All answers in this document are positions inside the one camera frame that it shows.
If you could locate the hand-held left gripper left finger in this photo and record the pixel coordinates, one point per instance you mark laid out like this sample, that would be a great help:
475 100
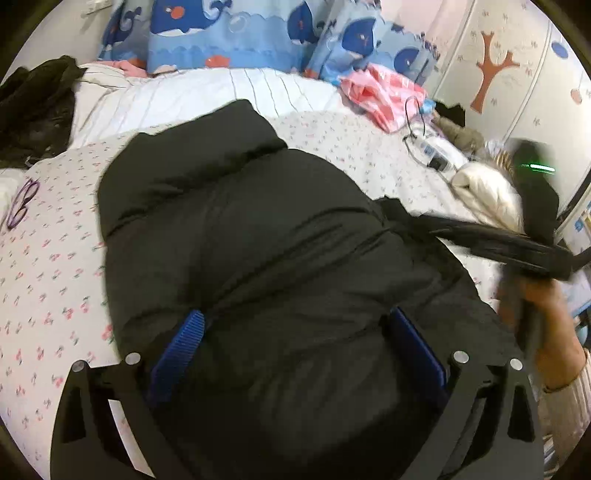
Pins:
184 350

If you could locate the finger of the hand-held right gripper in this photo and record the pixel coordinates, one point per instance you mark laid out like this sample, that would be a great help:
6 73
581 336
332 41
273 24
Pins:
461 235

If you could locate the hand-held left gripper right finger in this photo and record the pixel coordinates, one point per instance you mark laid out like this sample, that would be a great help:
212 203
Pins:
415 350

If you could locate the black puffer jacket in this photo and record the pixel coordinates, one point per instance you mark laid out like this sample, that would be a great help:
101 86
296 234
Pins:
277 258

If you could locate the person's right forearm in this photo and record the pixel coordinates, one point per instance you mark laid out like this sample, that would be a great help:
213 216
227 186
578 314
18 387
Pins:
570 406

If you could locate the person's right hand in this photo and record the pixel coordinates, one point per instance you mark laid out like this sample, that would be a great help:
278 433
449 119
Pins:
551 323

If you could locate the cream puffer jacket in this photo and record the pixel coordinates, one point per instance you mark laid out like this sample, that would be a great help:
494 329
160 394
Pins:
489 194

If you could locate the khaki garment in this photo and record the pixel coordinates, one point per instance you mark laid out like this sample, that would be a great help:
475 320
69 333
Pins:
459 131

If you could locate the white wardrobe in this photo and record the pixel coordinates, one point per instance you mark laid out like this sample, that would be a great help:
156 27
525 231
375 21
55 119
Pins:
517 92

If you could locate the pink checked cloth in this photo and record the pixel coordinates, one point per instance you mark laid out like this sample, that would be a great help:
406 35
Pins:
383 94

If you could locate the whale-print blue pillow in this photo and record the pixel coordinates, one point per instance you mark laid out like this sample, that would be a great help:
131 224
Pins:
369 44
207 37

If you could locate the purple eyeglasses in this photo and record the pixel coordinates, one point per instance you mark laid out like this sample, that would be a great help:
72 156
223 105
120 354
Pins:
21 203

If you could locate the white striped duvet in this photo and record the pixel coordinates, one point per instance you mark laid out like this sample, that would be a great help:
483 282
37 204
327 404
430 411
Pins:
203 94

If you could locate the black fluffy garment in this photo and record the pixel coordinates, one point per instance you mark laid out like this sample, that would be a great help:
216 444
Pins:
37 110

